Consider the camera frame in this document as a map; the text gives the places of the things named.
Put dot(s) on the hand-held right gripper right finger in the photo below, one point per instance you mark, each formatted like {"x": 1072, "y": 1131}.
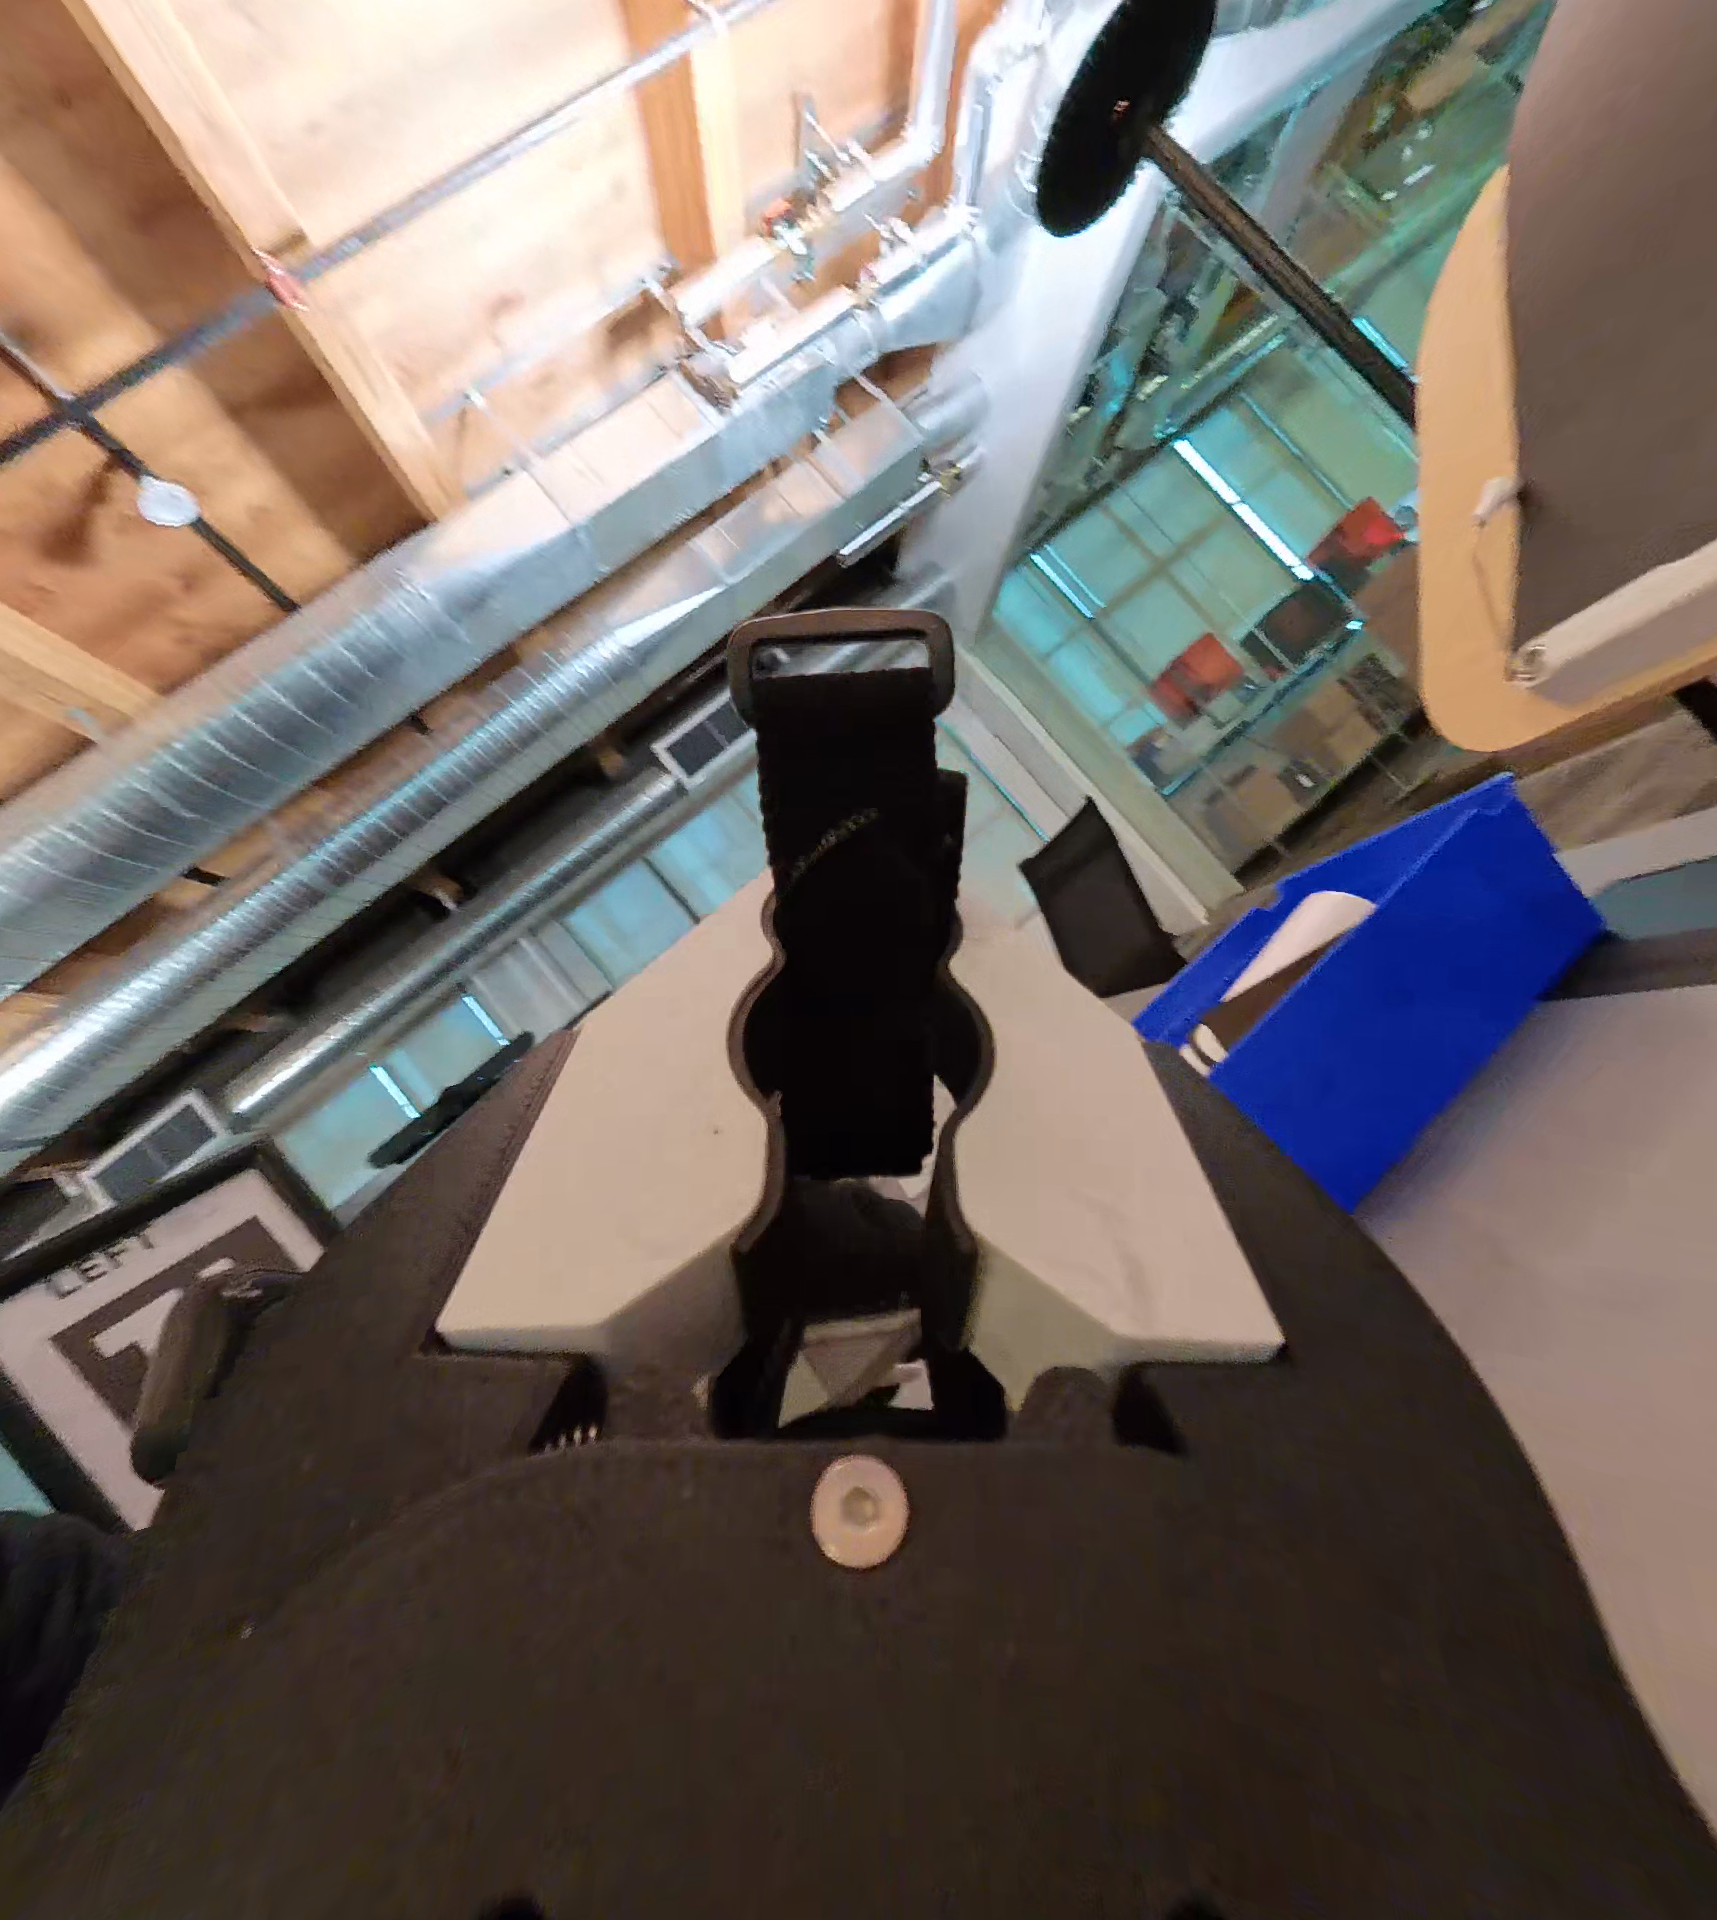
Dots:
{"x": 1116, "y": 1233}

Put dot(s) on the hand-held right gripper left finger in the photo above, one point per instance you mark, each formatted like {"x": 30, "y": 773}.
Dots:
{"x": 603, "y": 1233}

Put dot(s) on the black framed tag sign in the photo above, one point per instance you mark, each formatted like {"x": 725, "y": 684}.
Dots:
{"x": 81, "y": 1323}

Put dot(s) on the black video bar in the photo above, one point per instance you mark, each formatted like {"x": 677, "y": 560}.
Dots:
{"x": 454, "y": 1097}

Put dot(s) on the white roll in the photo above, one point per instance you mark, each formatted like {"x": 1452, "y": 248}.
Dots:
{"x": 1303, "y": 961}

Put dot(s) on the black office chair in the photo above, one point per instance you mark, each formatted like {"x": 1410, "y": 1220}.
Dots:
{"x": 1101, "y": 900}

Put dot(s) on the blue plastic bin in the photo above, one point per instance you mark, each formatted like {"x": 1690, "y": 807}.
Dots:
{"x": 1398, "y": 992}

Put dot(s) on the white vent grille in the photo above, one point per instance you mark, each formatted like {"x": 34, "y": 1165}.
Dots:
{"x": 692, "y": 746}

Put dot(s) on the white board stand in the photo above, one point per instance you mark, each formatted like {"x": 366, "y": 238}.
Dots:
{"x": 1699, "y": 617}

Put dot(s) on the wooden board with black mat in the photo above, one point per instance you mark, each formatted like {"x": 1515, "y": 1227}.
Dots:
{"x": 1669, "y": 272}

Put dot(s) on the black round-top pole stand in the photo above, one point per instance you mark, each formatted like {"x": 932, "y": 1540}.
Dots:
{"x": 1116, "y": 108}

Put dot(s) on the silver ventilation duct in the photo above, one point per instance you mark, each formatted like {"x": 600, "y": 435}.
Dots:
{"x": 350, "y": 706}
{"x": 470, "y": 968}

